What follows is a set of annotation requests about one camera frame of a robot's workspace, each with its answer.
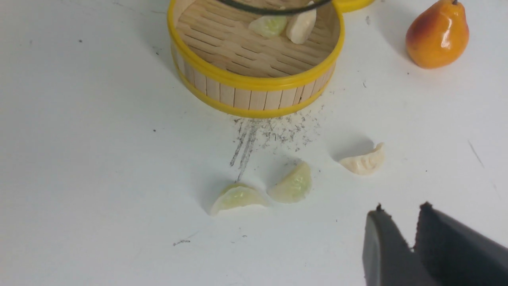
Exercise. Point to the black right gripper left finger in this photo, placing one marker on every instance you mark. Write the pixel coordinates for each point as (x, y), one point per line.
(387, 258)

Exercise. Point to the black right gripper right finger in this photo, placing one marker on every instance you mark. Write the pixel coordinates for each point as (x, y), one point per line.
(456, 255)

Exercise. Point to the white pleated dumpling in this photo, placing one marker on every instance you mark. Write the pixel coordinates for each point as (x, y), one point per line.
(366, 164)

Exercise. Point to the pale white dumpling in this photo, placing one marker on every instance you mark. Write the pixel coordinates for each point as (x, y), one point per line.
(300, 27)

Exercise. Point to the bamboo steamer tray yellow rim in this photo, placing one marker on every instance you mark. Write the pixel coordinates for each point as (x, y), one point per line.
(234, 70)

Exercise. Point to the orange yellow toy pear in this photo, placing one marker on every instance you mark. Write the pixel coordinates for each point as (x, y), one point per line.
(439, 35)

